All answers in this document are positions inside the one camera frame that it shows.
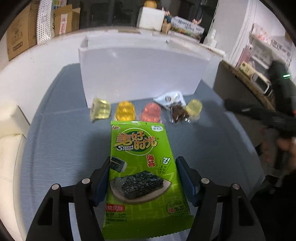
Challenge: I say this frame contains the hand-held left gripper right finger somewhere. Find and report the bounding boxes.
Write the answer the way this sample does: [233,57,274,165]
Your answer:
[175,156,266,241]

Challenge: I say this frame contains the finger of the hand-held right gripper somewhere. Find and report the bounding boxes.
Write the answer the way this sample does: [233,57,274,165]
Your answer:
[224,98,285,137]

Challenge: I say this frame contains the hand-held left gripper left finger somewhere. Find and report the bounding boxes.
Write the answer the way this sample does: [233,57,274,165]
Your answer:
[25,156,111,241]

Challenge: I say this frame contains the green seaweed snack packet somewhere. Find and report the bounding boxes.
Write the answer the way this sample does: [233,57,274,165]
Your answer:
[102,120,195,240]

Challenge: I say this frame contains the yellow jelly cup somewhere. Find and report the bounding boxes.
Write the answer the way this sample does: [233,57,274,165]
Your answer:
[185,99,203,121]

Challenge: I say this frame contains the clear brown snack packet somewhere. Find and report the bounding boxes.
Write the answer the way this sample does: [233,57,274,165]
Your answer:
[154,91,192,124]

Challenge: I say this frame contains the pale clear jelly cup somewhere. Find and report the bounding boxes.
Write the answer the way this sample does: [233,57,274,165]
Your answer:
[90,97,112,122]

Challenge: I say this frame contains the red jelly cup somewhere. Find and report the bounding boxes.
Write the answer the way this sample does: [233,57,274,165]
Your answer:
[140,103,162,122]

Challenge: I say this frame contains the orange jelly cup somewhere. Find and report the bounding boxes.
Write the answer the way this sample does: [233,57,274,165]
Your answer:
[115,101,138,121]

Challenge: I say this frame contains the white cardboard box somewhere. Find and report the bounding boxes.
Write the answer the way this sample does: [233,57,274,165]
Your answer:
[78,35,226,109]

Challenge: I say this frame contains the person's right hand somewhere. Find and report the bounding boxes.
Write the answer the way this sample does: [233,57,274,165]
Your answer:
[276,137,296,154]

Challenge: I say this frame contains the white device with grey screen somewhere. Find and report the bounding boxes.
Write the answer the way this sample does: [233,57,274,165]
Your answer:
[251,71,273,96]

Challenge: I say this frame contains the wooden side counter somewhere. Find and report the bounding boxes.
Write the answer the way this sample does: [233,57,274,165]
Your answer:
[214,59,278,112]

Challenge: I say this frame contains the yellow carton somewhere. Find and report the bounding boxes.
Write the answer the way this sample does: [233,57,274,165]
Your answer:
[238,61,255,76]

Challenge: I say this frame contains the white shelf rack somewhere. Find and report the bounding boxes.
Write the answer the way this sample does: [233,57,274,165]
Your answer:
[236,23,294,70]

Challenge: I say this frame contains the grey blue tablecloth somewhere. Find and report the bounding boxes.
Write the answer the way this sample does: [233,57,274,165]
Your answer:
[14,64,266,241]

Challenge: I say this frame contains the pink floral box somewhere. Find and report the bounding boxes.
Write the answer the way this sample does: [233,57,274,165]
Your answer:
[252,25,273,42]

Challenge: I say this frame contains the white plastic bottle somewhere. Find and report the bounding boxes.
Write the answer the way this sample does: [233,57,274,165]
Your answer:
[203,29,218,48]

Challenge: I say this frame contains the cream leather sofa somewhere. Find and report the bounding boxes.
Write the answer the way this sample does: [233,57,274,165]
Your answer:
[0,104,30,232]

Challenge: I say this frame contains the printed landscape gift box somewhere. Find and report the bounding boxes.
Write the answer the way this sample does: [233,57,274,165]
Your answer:
[170,16,205,42]

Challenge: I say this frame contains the small brown paper bag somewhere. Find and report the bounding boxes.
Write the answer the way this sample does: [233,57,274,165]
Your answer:
[162,17,173,35]

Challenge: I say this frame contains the white foam box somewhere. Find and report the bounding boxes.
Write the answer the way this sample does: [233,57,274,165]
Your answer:
[136,6,165,32]

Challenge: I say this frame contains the small open cardboard box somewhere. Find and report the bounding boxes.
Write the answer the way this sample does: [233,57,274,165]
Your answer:
[53,5,81,36]

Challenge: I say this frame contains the large brown cardboard box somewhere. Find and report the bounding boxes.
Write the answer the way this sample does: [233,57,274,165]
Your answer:
[6,3,38,61]

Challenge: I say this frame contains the dotted white paper bag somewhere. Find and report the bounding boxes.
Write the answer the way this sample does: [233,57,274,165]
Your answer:
[36,0,55,44]

